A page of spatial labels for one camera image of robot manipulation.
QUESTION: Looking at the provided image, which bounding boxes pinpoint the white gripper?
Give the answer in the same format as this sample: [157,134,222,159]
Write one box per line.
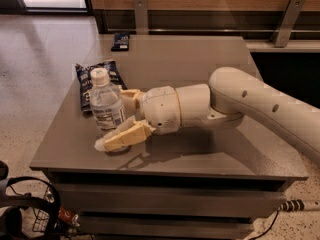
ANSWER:
[94,86,181,152]

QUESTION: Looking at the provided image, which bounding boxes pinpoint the clear plastic water bottle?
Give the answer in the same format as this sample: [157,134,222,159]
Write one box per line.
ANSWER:
[90,68,126,136]

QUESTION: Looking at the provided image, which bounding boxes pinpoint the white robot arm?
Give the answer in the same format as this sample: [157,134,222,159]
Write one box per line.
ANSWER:
[95,67,320,164]

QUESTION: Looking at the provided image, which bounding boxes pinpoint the dark blue RXBAR wrapper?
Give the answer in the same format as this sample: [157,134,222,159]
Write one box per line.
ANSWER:
[111,32,130,51]

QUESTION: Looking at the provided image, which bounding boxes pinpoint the blue Kettle chips bag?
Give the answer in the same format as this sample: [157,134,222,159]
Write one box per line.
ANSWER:
[75,59,127,112]

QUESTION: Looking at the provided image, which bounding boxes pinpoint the grey drawer cabinet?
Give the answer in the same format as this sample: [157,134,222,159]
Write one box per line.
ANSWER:
[30,35,308,240]

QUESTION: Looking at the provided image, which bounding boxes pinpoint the red orange snack packet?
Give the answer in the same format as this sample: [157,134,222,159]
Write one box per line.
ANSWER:
[58,207,78,226]

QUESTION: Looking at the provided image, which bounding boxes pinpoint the black headphones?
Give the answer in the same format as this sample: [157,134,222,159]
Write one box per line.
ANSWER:
[0,161,61,240]

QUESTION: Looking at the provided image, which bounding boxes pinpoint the left metal bracket post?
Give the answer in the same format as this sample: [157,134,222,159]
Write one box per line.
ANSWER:
[133,0,149,35]

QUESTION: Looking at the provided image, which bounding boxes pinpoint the metal bracket post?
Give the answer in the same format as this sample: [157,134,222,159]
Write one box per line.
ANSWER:
[133,0,149,35]
[271,0,306,48]

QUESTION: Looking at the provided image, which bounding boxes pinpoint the black wire basket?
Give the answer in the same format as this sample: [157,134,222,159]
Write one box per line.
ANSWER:
[31,180,81,240]

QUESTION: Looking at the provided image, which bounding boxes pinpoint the right metal bracket post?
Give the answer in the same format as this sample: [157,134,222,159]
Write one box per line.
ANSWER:
[271,0,306,48]

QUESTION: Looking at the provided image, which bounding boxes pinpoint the striped black white cable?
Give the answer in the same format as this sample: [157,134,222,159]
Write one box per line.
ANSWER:
[248,199,320,240]

